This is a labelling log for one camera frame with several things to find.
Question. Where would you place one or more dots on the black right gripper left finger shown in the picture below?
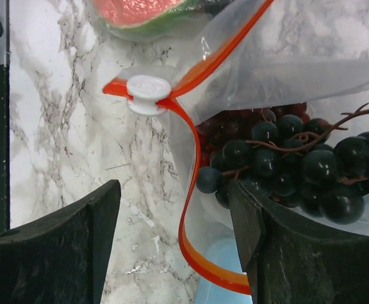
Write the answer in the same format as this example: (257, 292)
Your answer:
(62, 257)

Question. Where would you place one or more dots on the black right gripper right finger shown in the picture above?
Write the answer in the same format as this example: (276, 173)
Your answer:
(289, 258)

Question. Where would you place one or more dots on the blue plastic basket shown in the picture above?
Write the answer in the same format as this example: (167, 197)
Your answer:
(224, 254)

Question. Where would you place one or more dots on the dark grape bunch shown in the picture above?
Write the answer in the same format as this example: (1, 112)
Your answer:
(328, 181)

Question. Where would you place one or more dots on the red grape bunch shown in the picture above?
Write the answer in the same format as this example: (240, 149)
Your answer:
(267, 136)

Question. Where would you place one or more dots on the clear bag orange zipper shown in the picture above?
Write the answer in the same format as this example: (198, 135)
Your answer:
(255, 54)

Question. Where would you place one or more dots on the clear bag blue zipper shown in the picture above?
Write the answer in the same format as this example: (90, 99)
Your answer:
(209, 10)

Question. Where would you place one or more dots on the watermelon slice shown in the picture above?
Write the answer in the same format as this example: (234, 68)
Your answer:
(142, 21)

